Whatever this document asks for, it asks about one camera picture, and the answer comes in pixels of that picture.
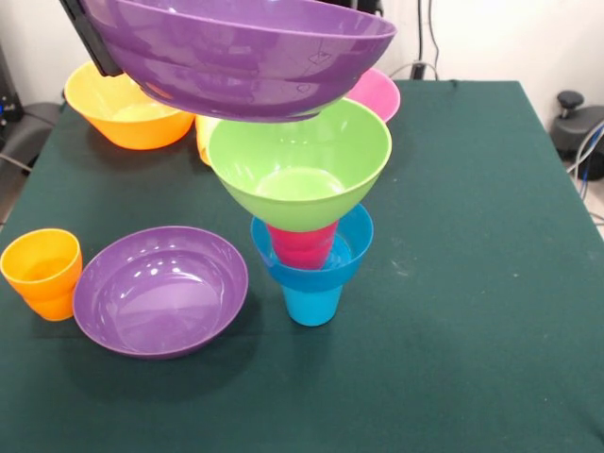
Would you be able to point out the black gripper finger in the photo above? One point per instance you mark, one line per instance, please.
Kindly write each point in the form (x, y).
(92, 42)

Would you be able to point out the yellow orange plastic cup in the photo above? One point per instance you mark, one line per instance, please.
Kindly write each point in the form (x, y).
(203, 137)

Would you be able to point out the shallow purple plastic bowl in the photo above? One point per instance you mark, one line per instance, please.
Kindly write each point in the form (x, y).
(236, 71)
(160, 311)

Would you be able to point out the green plastic bowl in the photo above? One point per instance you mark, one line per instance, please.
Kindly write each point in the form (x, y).
(292, 212)

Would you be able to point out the large pink plastic bowl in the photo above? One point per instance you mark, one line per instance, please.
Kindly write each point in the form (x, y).
(377, 94)

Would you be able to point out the red plastic cup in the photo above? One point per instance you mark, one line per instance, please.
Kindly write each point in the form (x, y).
(302, 247)

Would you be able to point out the small blue plastic bowl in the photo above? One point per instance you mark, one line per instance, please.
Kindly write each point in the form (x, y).
(311, 278)

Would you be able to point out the blue plastic cup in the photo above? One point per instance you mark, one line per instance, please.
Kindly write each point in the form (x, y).
(311, 309)

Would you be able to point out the black equipment box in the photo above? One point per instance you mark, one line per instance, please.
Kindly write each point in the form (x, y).
(7, 94)

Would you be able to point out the large orange plastic bowl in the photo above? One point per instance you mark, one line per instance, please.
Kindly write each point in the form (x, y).
(137, 134)

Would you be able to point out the black grey chair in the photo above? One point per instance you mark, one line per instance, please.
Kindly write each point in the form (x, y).
(28, 132)

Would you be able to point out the black power plug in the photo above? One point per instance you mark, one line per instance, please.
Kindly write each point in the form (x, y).
(417, 71)

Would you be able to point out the dark green tablecloth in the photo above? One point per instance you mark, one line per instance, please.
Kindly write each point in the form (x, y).
(358, 401)

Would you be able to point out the black stand with knob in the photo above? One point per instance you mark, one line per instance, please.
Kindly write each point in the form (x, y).
(575, 127)

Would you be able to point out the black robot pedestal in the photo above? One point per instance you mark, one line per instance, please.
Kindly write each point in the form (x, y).
(368, 5)

